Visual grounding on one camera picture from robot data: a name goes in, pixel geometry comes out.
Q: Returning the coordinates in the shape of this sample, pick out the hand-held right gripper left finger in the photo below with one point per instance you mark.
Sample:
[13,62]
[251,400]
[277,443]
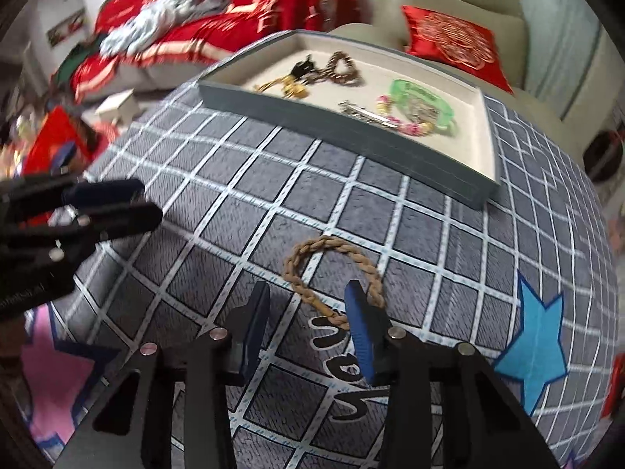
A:
[256,322]

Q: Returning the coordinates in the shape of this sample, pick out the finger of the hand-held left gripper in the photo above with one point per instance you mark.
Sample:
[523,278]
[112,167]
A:
[127,220]
[105,190]

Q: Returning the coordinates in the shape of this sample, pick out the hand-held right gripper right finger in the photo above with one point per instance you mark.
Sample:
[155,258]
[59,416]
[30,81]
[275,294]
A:
[361,332]

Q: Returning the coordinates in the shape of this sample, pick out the grey-blue jewelry tray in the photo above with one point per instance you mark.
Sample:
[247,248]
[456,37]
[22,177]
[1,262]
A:
[342,132]

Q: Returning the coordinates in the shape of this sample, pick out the silver hair clip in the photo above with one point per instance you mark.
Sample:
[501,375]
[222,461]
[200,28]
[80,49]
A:
[364,113]

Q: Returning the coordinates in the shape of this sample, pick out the black hair clip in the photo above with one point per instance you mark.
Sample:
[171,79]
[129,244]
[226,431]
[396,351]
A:
[300,69]

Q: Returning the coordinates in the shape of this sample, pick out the small silver earring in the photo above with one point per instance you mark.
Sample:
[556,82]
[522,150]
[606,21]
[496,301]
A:
[417,105]

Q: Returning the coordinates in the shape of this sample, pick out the green transparent bangle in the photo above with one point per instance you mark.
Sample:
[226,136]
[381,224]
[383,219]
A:
[398,89]

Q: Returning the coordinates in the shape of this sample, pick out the small white box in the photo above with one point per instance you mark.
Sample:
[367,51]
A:
[117,102]

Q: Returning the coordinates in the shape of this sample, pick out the grey checked blanket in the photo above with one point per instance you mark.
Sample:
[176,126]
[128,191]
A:
[390,234]

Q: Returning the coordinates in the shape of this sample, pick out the light grey sofa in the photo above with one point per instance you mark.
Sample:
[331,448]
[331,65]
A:
[171,73]

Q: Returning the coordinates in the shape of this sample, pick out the light blue cloth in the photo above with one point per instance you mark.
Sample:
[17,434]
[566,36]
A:
[161,14]

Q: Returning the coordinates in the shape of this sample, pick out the grey cloth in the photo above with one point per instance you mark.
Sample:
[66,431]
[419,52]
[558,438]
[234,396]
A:
[212,2]

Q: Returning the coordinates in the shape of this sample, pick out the red printed sofa blanket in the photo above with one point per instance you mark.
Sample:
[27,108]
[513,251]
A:
[244,10]

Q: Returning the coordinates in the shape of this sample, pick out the red object with black print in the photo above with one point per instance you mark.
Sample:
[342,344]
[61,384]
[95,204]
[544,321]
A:
[613,395]

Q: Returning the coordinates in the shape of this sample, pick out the red embroidered cushion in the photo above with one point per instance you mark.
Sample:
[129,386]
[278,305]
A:
[449,39]

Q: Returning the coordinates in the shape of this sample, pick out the pale blue curtain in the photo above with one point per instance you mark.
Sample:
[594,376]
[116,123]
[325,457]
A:
[561,19]

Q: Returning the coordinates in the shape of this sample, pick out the small wall picture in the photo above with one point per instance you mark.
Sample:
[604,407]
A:
[68,27]

